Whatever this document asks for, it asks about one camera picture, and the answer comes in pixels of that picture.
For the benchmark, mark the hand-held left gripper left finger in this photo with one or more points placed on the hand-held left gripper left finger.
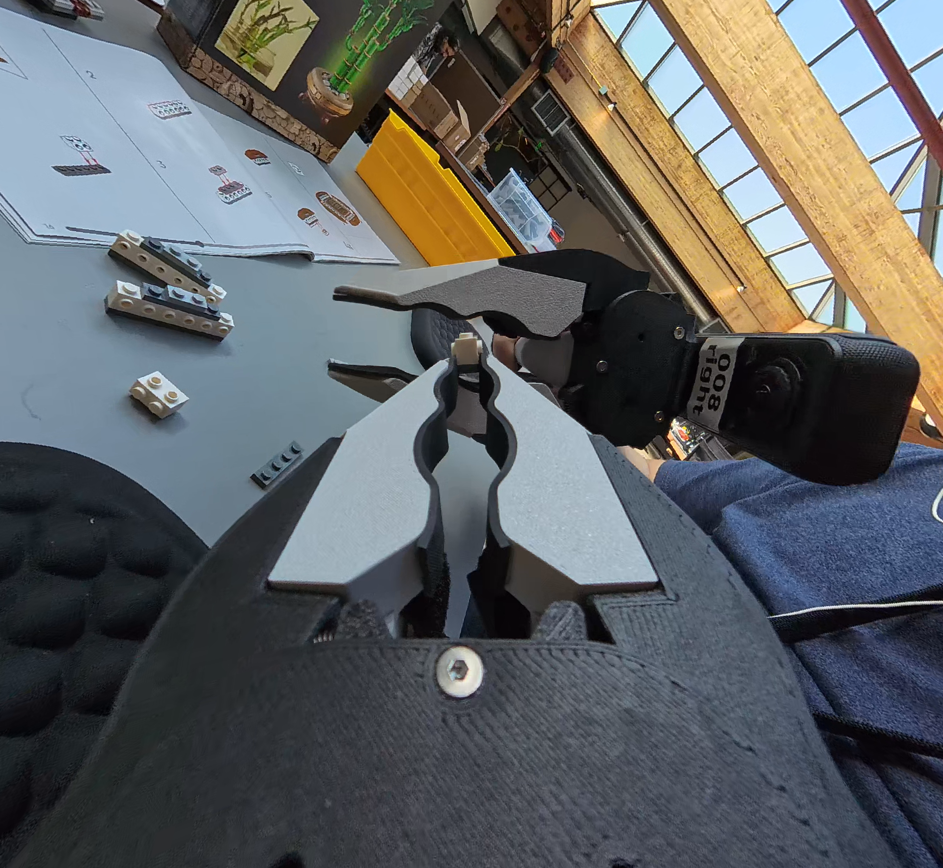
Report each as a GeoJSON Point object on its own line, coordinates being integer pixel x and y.
{"type": "Point", "coordinates": [353, 514]}

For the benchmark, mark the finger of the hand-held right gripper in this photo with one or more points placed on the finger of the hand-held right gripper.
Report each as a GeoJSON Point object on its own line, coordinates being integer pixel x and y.
{"type": "Point", "coordinates": [479, 286]}
{"type": "Point", "coordinates": [383, 386]}

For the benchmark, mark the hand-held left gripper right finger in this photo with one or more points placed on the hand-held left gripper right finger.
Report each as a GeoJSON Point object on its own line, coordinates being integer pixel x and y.
{"type": "Point", "coordinates": [574, 514]}

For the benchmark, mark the small white lego brick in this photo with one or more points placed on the small white lego brick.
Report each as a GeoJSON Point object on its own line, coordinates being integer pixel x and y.
{"type": "Point", "coordinates": [468, 350]}
{"type": "Point", "coordinates": [158, 394]}

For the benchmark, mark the white lego beam grey plates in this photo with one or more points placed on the white lego beam grey plates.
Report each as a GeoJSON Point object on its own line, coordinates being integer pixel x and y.
{"type": "Point", "coordinates": [162, 264]}
{"type": "Point", "coordinates": [169, 312]}

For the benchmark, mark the person's right forearm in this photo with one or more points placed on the person's right forearm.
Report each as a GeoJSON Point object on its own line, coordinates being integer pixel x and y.
{"type": "Point", "coordinates": [637, 461]}

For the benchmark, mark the dark grey lego plate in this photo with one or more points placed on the dark grey lego plate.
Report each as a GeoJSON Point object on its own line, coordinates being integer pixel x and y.
{"type": "Point", "coordinates": [276, 465]}

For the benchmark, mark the lego instruction booklet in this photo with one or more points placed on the lego instruction booklet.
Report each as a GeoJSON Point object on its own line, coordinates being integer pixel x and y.
{"type": "Point", "coordinates": [110, 146]}

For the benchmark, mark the person's right hand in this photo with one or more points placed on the person's right hand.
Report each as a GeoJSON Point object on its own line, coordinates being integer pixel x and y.
{"type": "Point", "coordinates": [505, 352]}

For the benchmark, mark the black padded wrist rest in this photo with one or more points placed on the black padded wrist rest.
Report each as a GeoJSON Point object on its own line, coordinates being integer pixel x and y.
{"type": "Point", "coordinates": [435, 334]}
{"type": "Point", "coordinates": [74, 588]}

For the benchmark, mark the clear plastic storage box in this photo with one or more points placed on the clear plastic storage box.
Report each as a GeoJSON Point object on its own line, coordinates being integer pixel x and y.
{"type": "Point", "coordinates": [523, 209]}

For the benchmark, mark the yellow plastic bin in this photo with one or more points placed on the yellow plastic bin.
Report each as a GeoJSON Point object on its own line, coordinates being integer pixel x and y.
{"type": "Point", "coordinates": [427, 198]}

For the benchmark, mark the stack of cardboard boxes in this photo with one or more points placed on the stack of cardboard boxes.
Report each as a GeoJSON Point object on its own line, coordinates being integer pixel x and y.
{"type": "Point", "coordinates": [435, 109]}

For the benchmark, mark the person's navy sweatshirt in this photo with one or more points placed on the person's navy sweatshirt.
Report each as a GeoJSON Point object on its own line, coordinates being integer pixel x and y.
{"type": "Point", "coordinates": [847, 551]}

